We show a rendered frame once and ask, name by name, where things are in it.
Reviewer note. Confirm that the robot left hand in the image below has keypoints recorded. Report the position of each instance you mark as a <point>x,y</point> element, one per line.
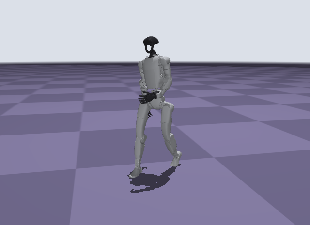
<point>148,97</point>

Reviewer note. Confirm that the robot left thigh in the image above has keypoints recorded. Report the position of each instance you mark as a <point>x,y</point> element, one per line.
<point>166,119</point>

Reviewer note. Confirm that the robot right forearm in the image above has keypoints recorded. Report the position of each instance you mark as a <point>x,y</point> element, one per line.
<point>143,89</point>

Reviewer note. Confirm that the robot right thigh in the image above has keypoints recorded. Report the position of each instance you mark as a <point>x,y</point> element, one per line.
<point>142,116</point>

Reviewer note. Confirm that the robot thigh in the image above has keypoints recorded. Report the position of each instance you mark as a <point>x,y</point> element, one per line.
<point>166,119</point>
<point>142,116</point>

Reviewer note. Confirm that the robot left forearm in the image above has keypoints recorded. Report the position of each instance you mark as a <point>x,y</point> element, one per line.
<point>164,87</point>

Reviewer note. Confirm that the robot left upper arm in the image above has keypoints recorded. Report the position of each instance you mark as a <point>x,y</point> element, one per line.
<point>165,62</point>

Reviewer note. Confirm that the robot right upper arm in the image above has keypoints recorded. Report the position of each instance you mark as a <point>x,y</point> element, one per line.
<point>142,81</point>

